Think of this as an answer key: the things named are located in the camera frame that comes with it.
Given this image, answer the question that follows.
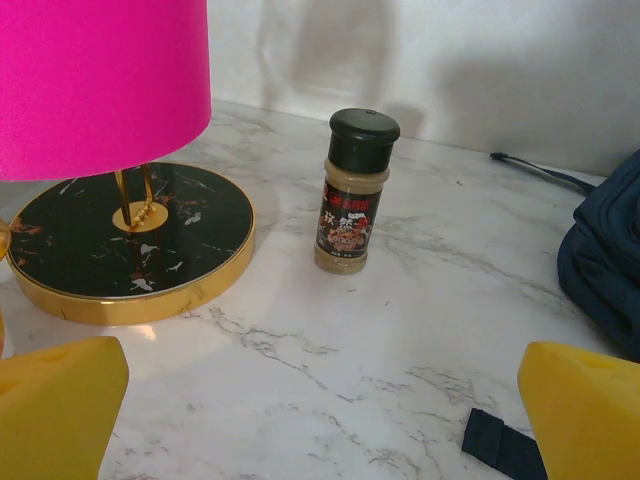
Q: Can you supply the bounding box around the amber orange wine glass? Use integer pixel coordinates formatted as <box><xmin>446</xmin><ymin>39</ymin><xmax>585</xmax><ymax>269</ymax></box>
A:
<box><xmin>0</xmin><ymin>215</ymin><xmax>13</xmax><ymax>266</ymax></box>

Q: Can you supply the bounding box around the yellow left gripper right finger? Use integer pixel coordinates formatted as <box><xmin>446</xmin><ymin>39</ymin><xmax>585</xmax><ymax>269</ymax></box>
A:
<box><xmin>517</xmin><ymin>341</ymin><xmax>640</xmax><ymax>480</ymax></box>

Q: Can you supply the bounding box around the spice bottle black cap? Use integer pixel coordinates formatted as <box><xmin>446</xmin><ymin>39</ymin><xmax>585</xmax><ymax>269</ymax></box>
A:
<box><xmin>313</xmin><ymin>107</ymin><xmax>402</xmax><ymax>276</ymax></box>

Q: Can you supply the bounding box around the navy blue backpack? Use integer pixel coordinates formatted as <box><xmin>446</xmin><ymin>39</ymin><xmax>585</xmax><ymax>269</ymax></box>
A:
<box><xmin>460</xmin><ymin>148</ymin><xmax>640</xmax><ymax>480</ymax></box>

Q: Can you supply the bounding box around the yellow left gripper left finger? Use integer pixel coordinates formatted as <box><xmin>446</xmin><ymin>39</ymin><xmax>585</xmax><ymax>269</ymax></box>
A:
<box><xmin>0</xmin><ymin>335</ymin><xmax>130</xmax><ymax>480</ymax></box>

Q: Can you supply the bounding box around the gold glass rack marble base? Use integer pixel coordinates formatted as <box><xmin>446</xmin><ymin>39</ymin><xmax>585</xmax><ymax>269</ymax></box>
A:
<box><xmin>5</xmin><ymin>160</ymin><xmax>256</xmax><ymax>327</ymax></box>

